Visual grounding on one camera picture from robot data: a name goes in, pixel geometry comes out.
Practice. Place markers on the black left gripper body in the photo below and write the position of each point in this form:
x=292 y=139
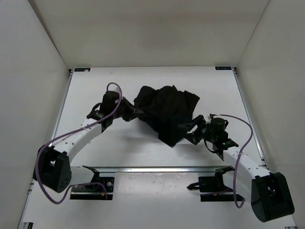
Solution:
x=118 y=110

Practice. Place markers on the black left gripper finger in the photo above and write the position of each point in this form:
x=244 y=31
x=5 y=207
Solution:
x=129 y=114
x=126 y=105

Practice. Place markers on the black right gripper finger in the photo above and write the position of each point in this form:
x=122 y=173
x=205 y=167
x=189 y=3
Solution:
x=191 y=124
x=192 y=138

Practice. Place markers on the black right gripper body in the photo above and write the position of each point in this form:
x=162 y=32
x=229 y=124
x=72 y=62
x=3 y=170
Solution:
x=207 y=136

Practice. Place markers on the black skirt pile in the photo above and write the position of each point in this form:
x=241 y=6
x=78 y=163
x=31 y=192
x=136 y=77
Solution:
x=164 y=109

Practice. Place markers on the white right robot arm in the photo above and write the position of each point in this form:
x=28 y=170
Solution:
x=267 y=192

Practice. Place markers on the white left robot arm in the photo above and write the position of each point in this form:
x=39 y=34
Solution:
x=53 y=166

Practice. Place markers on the blue left corner label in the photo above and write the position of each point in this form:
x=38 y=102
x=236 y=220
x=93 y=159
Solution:
x=82 y=69

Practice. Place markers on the blue corner label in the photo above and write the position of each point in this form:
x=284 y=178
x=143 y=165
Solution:
x=223 y=68
x=82 y=69

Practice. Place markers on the blue right corner label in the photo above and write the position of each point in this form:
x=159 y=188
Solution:
x=223 y=68

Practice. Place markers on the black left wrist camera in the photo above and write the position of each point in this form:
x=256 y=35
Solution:
x=109 y=101

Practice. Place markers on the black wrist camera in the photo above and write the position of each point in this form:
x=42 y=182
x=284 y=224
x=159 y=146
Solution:
x=218 y=126
x=109 y=101

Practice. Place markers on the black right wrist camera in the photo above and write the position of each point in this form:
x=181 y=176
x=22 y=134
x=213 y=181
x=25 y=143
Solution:
x=218 y=126

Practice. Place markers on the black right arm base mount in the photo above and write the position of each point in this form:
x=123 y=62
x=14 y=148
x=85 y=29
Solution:
x=213 y=189

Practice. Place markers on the aluminium table edge rail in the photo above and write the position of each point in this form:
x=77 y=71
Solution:
x=156 y=169

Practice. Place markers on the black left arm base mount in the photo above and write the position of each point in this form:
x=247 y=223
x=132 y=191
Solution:
x=89 y=183

